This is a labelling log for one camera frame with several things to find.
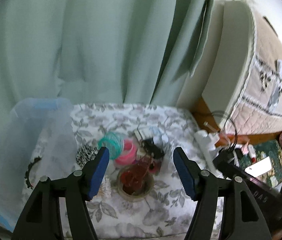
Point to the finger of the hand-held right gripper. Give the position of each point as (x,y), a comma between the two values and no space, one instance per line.
(224,162)

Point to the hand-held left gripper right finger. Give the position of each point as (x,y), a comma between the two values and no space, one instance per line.
(184,173)

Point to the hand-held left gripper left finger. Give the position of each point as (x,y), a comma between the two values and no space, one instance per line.
(98,173)

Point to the cream hair claw clip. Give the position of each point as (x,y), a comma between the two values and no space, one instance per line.
(141,133)

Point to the clear plastic storage container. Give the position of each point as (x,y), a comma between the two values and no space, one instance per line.
(10,142)

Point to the leopard print scrunchie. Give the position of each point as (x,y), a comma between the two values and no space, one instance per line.
(84,156)

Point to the clear plastic bag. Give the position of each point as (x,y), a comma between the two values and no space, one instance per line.
(167,160)

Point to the small white red bottle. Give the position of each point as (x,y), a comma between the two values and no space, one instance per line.
(249,152)

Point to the white card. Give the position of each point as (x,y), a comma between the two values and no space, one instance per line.
(258,167)

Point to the black hair clip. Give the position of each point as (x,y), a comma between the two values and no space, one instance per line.
(153,147)

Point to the green patterned rug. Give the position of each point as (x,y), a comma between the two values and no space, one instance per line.
(273,150)

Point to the grey floral blanket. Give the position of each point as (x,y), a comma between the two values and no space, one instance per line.
(131,217)

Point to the black beaded headband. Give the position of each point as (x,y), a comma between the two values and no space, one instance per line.
(27,172)

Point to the grey cloth item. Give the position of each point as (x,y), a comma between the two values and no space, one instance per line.
(276,92)

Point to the quilted beige mattress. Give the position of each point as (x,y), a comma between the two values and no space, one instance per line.
(268,55)

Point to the pale green curtain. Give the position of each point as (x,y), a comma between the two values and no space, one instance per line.
(93,42)

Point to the wooden bed frame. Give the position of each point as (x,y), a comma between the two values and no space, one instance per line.
(256,136)

